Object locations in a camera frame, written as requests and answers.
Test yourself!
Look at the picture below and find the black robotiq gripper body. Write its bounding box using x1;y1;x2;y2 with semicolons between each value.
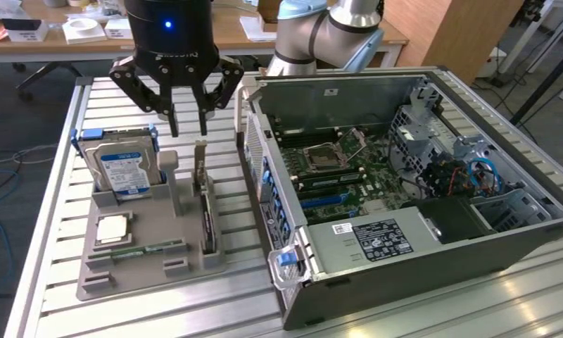
122;0;222;89

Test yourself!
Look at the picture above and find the nvidia gpu card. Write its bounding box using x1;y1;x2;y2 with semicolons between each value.
194;140;217;255

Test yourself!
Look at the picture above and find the wooden desk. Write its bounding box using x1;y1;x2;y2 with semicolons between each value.
0;0;410;77

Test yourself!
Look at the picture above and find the small plain white box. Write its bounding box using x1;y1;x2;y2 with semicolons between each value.
104;17;138;40

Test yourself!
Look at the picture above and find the white paper stack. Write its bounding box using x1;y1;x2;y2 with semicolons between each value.
240;15;278;43

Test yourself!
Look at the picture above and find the white box with round inset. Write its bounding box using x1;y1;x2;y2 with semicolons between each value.
61;19;109;46

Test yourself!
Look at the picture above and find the black office chair base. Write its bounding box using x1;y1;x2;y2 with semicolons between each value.
15;59;84;101

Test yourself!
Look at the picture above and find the open cardboard box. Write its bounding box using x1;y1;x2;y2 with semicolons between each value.
256;0;285;25

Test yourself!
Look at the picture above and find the hard disk with blue carrier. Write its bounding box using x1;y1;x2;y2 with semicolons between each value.
69;125;164;202

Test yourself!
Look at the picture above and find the white box with black lid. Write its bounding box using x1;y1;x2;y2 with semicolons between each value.
8;19;51;43

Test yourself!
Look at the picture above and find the cpu socket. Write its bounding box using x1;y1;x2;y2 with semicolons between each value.
301;142;348;173

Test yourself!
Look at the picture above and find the metal socket cover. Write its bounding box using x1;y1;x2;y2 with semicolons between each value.
336;125;373;149

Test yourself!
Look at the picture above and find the installed green ram stick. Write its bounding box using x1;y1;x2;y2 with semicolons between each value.
304;170;365;187

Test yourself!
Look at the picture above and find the blue long expansion slot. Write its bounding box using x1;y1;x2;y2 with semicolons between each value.
301;189;354;209

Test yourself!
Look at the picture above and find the silver cpu chip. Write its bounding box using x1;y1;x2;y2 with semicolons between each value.
97;217;130;244

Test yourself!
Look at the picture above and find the green motherboard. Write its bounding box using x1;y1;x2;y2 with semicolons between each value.
274;115;408;226

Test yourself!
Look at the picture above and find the metal disk bay cage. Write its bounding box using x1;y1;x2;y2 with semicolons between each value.
469;188;561;234
388;104;457;170

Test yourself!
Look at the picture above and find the grey parts rack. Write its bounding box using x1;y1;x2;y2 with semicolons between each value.
76;149;230;302

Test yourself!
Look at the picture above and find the loose green ram stick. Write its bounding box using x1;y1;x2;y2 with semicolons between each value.
93;242;186;260

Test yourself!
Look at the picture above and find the silver chipset heatsink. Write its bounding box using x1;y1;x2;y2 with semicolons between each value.
360;201;392;215

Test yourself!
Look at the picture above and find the wooden cabinet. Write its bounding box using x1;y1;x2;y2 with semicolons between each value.
384;0;526;86

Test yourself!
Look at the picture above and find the blue case latch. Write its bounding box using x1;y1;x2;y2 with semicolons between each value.
278;250;302;273

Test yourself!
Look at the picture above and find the grey power supply unit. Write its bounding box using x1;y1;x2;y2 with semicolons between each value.
308;207;445;280

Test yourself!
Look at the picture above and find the black plastic shroud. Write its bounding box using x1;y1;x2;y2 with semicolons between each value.
416;196;498;246

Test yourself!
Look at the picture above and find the black stand leg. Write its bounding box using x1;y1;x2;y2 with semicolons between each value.
510;33;563;126

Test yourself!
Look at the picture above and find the open dark pc case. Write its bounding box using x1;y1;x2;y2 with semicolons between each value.
234;65;563;332

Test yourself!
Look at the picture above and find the white floor cable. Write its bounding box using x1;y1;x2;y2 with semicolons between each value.
0;143;59;167

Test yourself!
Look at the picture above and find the black power wire bundle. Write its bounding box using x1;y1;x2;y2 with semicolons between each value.
422;160;475;200

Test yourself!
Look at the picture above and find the white pedestal unit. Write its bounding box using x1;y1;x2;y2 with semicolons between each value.
473;45;511;81

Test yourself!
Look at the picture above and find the blue data wire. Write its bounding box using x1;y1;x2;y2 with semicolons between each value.
466;158;505;195

